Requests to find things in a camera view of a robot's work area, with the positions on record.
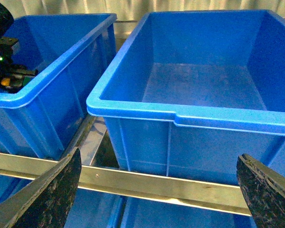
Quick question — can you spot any lower shelf blue bin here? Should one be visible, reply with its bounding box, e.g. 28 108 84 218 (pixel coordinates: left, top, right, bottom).
65 189 256 228

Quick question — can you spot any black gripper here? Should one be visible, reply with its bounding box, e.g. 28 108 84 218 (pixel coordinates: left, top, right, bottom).
0 37 38 93

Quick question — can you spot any left blue plastic bin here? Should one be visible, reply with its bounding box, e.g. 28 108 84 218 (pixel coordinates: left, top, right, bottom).
0 13 117 160

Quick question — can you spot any right blue plastic bin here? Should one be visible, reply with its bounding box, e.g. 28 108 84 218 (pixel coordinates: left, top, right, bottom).
86 10 285 185

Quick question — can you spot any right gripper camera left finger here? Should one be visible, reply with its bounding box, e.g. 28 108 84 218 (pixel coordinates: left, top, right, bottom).
0 148 82 228

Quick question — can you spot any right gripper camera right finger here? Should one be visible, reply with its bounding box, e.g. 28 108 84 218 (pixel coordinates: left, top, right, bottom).
237 153 285 228

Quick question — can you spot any front metal shelf bar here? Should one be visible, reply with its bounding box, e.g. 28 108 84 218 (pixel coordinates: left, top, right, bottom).
0 153 251 216

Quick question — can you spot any blue plastic bin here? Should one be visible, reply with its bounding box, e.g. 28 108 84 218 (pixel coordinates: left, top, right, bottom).
0 13 117 160
86 10 285 185

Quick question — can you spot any yellow mushroom push button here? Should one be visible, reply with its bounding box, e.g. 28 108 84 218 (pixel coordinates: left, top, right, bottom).
0 77 10 87

